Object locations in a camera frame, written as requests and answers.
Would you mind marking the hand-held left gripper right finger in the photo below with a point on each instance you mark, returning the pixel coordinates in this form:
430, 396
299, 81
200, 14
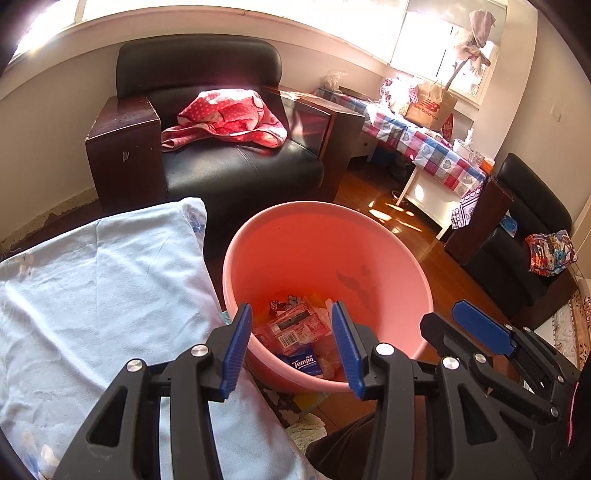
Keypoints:
346, 350

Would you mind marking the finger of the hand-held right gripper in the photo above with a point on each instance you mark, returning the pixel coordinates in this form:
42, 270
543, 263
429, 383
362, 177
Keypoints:
480, 330
438, 334

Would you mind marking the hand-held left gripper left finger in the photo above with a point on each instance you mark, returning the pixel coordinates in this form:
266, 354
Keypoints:
235, 350

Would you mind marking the blue tissue pack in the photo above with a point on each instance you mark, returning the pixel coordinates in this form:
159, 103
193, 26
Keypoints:
302, 364

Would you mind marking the pink clear snack wrapper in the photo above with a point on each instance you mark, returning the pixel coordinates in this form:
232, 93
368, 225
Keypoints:
291, 330

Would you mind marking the yellow foam fruit net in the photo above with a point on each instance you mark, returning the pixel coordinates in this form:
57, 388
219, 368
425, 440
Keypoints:
316, 299

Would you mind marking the pink plastic bucket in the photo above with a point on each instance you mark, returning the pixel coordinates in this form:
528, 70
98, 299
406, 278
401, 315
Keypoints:
323, 249

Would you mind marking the white fluffy mat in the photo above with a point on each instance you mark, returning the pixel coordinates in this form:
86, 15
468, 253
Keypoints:
307, 434

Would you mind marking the patterned rug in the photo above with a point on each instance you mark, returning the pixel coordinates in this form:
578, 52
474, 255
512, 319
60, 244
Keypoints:
575, 323

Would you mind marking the person's dark trouser leg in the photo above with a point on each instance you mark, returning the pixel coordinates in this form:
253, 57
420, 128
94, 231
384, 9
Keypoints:
341, 452

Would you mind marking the colourful printed cushion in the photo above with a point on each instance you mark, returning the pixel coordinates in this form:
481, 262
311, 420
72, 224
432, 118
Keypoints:
551, 253

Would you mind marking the blue packet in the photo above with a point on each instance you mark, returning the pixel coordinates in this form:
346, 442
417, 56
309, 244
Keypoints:
509, 225

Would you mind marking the black white patterned cloth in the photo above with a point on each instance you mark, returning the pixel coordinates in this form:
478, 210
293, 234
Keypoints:
466, 210

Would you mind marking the light blue blanket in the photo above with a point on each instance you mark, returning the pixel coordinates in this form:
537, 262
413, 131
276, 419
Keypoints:
115, 300

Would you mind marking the white table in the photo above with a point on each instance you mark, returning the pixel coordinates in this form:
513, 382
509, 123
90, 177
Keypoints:
429, 198

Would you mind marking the small black leather armchair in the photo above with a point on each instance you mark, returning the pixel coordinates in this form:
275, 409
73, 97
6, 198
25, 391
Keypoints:
535, 194

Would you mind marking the glass jar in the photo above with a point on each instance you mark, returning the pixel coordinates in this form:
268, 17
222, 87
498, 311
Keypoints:
475, 160

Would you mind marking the blue storage box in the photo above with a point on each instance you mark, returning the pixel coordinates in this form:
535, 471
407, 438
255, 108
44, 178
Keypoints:
382, 157

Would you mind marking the checkered cloth side table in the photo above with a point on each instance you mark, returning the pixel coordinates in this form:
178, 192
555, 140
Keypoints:
425, 147

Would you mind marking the brown paper bag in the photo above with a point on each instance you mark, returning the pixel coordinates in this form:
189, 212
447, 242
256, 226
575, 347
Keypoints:
431, 108

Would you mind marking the red polka dot cloth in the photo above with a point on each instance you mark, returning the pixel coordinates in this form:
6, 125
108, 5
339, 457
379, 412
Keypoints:
226, 115

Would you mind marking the plastic wrapped gift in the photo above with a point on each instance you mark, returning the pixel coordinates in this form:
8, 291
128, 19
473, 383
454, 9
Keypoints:
399, 97

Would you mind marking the small clear plastic bag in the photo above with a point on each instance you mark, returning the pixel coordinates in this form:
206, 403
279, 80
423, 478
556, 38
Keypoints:
335, 79

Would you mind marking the pale dried flower branch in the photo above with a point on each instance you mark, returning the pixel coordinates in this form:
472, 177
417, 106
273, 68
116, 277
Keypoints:
478, 37

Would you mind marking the small window with blind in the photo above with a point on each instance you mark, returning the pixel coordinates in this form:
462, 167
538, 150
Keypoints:
415, 41

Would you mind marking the wide window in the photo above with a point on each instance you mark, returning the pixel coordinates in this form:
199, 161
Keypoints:
231, 14

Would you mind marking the white wall switch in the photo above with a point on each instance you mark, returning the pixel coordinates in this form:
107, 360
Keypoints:
557, 112

